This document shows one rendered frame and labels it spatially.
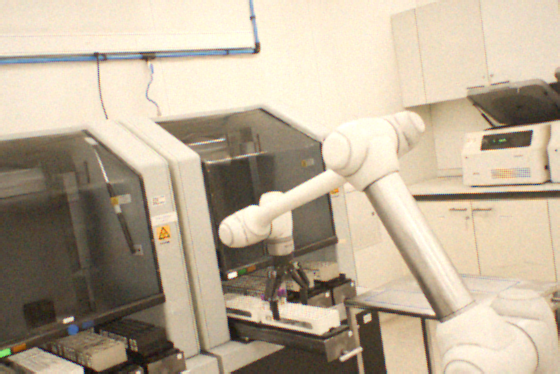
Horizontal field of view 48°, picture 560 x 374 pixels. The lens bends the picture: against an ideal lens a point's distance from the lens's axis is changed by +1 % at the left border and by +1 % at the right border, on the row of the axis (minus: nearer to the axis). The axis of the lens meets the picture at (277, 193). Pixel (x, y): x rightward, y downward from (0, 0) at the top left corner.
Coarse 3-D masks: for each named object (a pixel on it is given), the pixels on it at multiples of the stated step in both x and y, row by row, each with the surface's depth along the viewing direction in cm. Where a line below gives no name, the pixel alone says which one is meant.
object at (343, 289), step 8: (336, 280) 262; (344, 280) 262; (352, 280) 265; (328, 288) 259; (336, 288) 257; (344, 288) 260; (352, 288) 263; (336, 296) 257; (344, 296) 260; (352, 296) 263; (336, 304) 257
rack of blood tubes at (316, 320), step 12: (264, 312) 219; (288, 312) 213; (300, 312) 210; (312, 312) 209; (324, 312) 207; (336, 312) 205; (276, 324) 215; (288, 324) 216; (300, 324) 216; (312, 324) 201; (324, 324) 201; (336, 324) 204
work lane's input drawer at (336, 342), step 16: (240, 320) 230; (256, 336) 223; (272, 336) 216; (288, 336) 209; (304, 336) 204; (320, 336) 199; (336, 336) 199; (352, 336) 204; (320, 352) 198; (336, 352) 199; (352, 352) 198
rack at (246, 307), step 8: (224, 296) 248; (232, 296) 246; (240, 296) 245; (248, 296) 242; (232, 304) 234; (240, 304) 233; (248, 304) 231; (256, 304) 229; (232, 312) 238; (240, 312) 241; (248, 312) 241; (256, 312) 224; (256, 320) 224
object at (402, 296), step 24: (384, 288) 240; (408, 288) 235; (480, 288) 221; (504, 288) 217; (528, 288) 213; (552, 288) 210; (384, 312) 217; (408, 312) 209; (432, 312) 203; (360, 360) 232; (432, 360) 261
